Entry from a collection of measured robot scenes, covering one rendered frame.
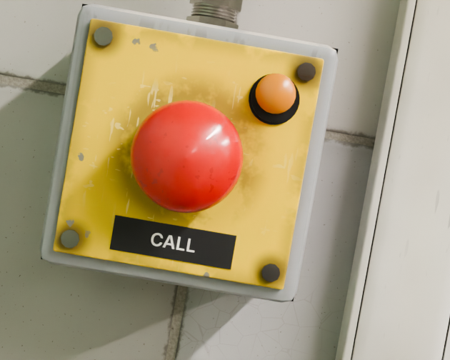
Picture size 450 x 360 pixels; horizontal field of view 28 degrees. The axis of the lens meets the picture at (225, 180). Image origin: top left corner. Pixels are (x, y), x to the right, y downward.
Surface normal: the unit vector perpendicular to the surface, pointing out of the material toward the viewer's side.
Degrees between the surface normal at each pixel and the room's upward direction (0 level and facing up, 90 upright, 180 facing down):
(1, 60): 90
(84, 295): 90
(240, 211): 90
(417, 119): 90
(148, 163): 103
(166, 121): 64
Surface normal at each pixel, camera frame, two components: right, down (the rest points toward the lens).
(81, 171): 0.02, 0.06
